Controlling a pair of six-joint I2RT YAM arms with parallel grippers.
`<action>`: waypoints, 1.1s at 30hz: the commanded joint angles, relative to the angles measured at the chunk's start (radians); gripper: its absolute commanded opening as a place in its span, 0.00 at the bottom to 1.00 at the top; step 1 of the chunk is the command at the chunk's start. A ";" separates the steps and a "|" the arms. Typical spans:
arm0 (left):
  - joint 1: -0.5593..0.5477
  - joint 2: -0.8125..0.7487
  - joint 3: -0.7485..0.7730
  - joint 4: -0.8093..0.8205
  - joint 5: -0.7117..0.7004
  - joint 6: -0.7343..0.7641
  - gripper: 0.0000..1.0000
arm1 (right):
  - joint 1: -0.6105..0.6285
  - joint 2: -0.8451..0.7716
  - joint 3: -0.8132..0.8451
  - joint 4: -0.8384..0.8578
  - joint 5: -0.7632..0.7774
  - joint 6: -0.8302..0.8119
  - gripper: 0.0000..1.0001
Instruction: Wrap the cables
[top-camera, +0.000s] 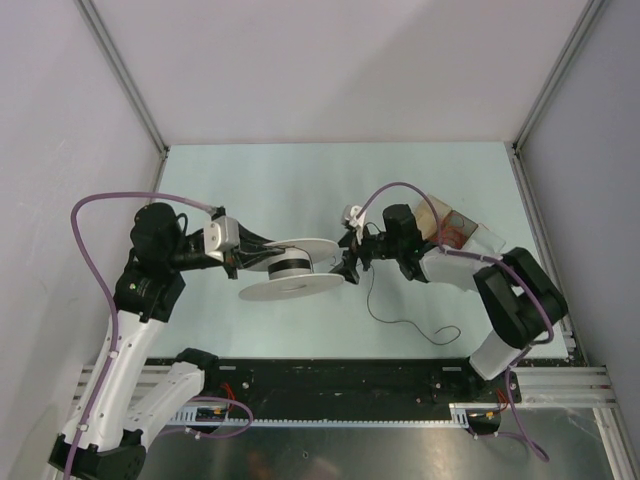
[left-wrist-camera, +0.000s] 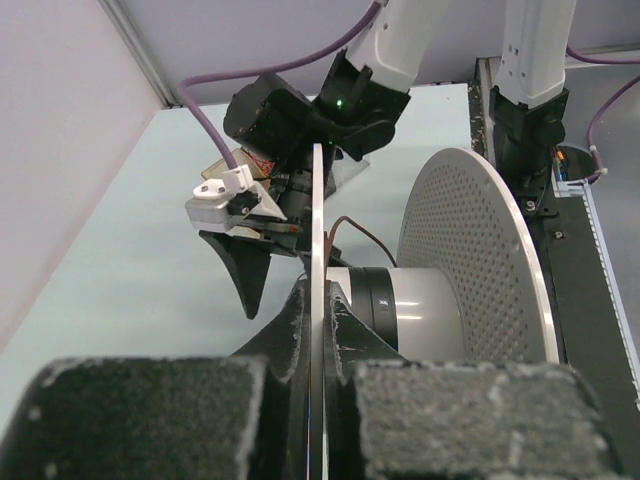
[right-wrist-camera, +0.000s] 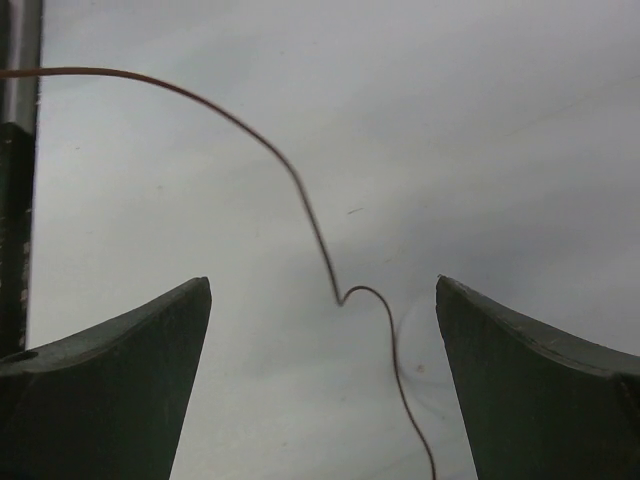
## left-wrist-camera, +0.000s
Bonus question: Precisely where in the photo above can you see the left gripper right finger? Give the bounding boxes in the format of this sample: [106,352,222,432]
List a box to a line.
[325,282,625,479]

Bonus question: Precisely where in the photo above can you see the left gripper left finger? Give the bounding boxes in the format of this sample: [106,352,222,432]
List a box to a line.
[1,280,309,479]

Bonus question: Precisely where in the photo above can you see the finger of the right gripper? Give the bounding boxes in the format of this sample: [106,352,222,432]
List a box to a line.
[327,245,352,268]
[198,230,271,319]

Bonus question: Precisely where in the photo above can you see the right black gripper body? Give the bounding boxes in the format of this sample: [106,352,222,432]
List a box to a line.
[234,184,313,258]

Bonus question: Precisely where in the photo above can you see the brown thin wire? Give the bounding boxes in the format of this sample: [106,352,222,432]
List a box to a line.
[322,215,399,271]

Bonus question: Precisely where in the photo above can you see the white perforated cable spool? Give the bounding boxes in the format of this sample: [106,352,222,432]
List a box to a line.
[308,148,559,479]

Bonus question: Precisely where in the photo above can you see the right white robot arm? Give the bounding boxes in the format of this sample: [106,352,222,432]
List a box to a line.
[187,1,576,318]

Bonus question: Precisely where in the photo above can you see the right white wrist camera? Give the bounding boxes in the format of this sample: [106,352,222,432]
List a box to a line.
[185,165,287,233]

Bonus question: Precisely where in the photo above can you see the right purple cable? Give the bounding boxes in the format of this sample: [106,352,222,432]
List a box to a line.
[178,0,389,174]

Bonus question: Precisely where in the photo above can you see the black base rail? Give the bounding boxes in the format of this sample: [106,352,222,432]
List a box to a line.
[470,58,639,414]

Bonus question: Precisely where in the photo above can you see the white slotted cable duct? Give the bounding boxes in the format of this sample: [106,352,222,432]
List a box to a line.
[552,146,639,407]

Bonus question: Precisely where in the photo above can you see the left aluminium corner post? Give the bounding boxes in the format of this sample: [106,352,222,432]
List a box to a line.
[98,0,182,108]

